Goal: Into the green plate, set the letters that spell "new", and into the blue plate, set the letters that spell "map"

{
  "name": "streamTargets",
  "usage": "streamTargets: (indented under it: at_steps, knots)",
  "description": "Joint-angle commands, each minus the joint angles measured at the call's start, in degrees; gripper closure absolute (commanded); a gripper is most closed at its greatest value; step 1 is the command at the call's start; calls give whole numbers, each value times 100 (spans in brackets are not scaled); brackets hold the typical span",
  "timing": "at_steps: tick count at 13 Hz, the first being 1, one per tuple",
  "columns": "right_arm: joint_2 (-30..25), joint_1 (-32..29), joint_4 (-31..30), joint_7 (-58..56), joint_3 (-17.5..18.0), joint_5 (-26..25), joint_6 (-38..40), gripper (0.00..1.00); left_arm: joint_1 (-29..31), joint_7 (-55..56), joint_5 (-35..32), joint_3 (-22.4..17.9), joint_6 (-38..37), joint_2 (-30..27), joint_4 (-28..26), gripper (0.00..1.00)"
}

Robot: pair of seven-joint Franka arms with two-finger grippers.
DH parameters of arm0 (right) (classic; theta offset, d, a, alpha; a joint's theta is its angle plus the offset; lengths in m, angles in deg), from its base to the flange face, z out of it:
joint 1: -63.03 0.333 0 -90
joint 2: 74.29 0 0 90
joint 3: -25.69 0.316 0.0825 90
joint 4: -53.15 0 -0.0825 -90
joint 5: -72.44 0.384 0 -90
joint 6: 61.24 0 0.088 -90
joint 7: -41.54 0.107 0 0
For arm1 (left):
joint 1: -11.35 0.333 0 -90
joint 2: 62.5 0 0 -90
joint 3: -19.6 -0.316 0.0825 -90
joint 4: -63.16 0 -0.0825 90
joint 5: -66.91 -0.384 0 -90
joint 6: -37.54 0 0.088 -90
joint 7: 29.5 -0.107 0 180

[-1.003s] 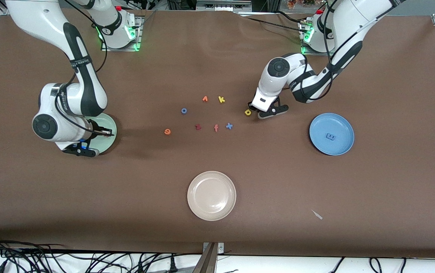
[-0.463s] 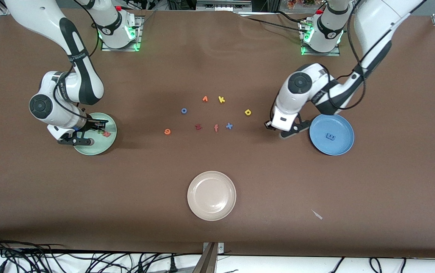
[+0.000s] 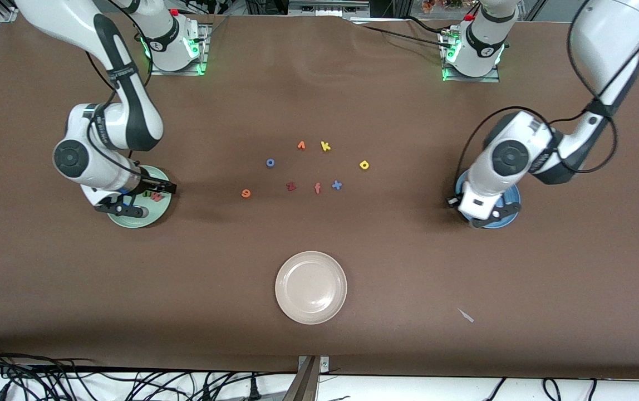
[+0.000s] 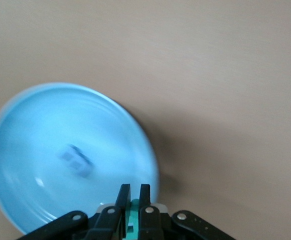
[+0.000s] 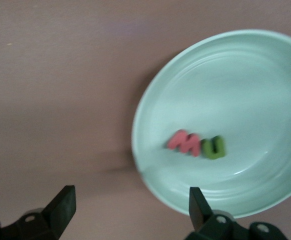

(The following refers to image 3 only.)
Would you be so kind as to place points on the grey metal bracket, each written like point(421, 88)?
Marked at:
point(305, 384)

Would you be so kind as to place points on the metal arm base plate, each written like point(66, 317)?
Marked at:
point(472, 79)
point(177, 73)

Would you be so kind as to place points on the white tape scrap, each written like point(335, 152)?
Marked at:
point(467, 316)

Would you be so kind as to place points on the grey metal box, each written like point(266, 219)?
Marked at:
point(328, 6)

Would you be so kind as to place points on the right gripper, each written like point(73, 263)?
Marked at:
point(146, 183)

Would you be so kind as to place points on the green plate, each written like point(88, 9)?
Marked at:
point(141, 217)

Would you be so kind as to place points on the orange flower decoration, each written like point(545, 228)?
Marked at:
point(433, 5)

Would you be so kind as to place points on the black power plug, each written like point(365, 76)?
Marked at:
point(253, 387)

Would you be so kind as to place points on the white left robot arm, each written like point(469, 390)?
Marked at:
point(603, 33)

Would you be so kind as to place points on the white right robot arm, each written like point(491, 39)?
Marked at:
point(52, 16)

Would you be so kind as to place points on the aluminium frame profile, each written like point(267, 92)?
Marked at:
point(5, 14)

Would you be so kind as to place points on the brown table cover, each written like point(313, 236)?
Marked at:
point(130, 289)

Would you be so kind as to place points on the yellow foam letter k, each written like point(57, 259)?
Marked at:
point(324, 146)

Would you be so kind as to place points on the pink foam letter w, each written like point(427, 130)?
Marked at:
point(157, 196)

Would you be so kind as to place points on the blue plate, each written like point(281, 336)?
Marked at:
point(512, 195)

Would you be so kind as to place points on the beige plate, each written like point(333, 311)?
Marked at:
point(311, 288)

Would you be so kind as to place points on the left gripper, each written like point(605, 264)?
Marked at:
point(456, 197)

